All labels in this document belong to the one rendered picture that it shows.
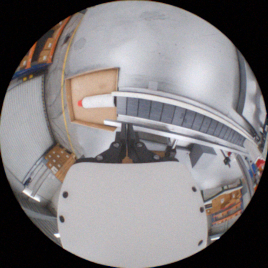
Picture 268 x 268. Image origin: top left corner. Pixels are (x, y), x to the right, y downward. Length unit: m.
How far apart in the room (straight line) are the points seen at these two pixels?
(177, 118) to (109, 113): 0.27
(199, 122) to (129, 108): 0.24
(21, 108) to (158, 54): 3.55
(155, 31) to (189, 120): 0.36
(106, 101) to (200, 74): 0.36
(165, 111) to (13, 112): 3.63
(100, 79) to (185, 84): 0.32
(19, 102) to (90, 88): 3.27
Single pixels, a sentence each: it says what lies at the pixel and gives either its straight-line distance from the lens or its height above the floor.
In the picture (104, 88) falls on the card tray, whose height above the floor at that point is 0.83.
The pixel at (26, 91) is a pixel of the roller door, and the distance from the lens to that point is 3.53.
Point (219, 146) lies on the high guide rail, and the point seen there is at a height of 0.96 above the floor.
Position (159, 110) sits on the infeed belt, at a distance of 0.28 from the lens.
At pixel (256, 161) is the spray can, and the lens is 0.60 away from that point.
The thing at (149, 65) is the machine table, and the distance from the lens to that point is 0.33.
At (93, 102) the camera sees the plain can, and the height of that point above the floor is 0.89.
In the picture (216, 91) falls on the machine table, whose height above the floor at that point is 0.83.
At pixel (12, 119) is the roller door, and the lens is 3.59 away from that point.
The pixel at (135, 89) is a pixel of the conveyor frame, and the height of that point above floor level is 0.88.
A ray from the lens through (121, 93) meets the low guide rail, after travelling 0.25.
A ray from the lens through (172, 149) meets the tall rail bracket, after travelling 0.25.
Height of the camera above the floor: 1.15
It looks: 55 degrees down
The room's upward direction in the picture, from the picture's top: 154 degrees counter-clockwise
